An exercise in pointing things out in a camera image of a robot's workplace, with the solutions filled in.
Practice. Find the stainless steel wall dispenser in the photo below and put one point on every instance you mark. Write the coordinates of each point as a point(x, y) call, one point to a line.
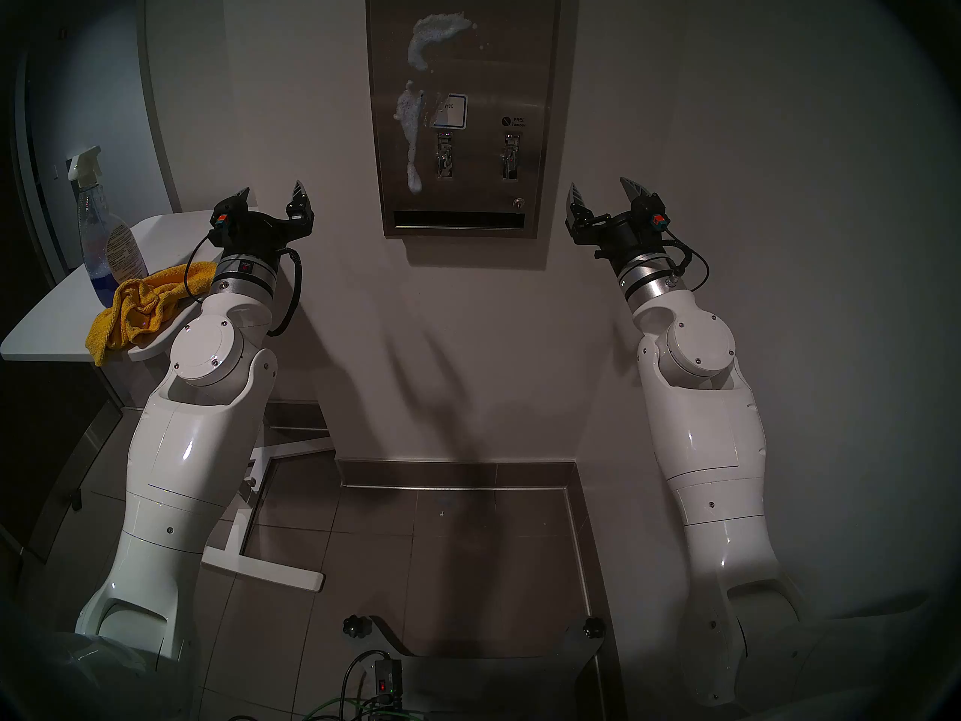
point(480, 66)

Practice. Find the long white foam streak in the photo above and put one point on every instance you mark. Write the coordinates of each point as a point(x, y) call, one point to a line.
point(410, 126)

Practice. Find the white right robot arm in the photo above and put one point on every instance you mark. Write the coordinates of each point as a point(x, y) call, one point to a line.
point(706, 441)

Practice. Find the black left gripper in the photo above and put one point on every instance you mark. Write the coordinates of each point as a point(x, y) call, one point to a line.
point(259, 235)

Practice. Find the spray bottle with blue liquid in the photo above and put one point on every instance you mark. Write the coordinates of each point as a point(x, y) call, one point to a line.
point(112, 254)

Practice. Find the black star knob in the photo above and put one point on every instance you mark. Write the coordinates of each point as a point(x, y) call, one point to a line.
point(593, 627)
point(358, 626)

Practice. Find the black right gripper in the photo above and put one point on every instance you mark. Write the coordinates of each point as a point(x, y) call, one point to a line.
point(619, 239)

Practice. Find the curved white foam smear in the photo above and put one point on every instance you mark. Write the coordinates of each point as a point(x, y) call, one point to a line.
point(439, 28)

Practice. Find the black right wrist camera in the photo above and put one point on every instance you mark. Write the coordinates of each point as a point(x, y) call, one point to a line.
point(652, 215)

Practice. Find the black power box red light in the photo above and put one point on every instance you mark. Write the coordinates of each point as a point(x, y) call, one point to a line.
point(389, 678)

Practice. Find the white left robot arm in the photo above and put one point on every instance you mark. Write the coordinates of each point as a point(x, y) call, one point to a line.
point(188, 441)

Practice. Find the yellow microfibre cloth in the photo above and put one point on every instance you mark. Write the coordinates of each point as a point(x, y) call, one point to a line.
point(143, 306)

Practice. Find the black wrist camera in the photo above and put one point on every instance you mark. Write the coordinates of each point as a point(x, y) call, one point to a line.
point(652, 215)
point(219, 227)

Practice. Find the white blue-edged label sticker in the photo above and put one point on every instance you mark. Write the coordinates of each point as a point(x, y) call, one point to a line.
point(450, 113)

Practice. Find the white side table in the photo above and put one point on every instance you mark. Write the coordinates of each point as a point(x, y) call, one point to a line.
point(52, 325)

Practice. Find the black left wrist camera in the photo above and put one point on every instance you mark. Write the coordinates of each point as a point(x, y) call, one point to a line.
point(219, 227)

